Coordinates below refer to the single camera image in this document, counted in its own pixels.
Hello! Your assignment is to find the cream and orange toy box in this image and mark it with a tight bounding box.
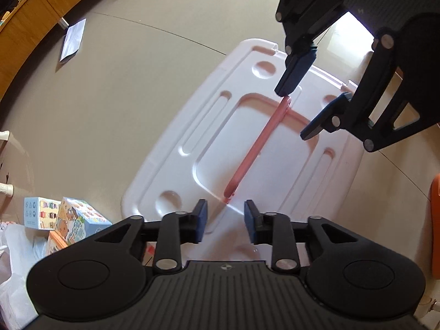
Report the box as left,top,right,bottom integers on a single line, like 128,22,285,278
46,230,75,258

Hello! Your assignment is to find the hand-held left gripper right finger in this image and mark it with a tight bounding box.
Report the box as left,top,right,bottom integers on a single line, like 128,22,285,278
244,199,358,276

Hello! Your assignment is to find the pink toy table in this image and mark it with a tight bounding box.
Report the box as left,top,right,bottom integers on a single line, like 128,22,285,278
0,130,15,198

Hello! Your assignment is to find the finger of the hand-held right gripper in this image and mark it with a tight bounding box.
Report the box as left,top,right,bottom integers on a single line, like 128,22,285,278
274,0,348,97
300,14,440,154

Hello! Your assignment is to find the light blue bear box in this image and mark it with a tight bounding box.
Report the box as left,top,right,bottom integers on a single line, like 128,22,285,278
54,197,113,249

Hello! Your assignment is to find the small blue toy box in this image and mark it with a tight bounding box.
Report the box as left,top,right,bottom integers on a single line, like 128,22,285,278
24,197,62,231

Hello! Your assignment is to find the white envelope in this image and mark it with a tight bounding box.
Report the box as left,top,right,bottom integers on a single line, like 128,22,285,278
59,18,87,63

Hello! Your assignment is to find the white plastic bag orange print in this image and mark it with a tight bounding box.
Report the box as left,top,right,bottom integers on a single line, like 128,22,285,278
0,220,50,330

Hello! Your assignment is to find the white bin lid pink handle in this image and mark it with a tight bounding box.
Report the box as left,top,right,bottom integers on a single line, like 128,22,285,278
121,38,365,251

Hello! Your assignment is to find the wooden cabinet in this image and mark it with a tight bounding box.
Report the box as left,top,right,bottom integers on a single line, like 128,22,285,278
0,0,119,101

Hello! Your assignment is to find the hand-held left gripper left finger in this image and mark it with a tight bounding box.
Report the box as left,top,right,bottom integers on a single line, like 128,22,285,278
92,199,209,276

